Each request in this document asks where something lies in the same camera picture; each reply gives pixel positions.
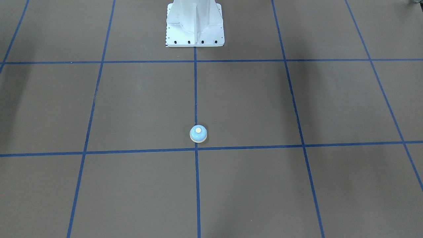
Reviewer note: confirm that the white pedestal column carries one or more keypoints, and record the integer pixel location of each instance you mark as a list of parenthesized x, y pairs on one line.
[(194, 23)]

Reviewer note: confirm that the light blue call bell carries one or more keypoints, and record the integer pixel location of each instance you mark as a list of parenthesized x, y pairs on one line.
[(198, 133)]

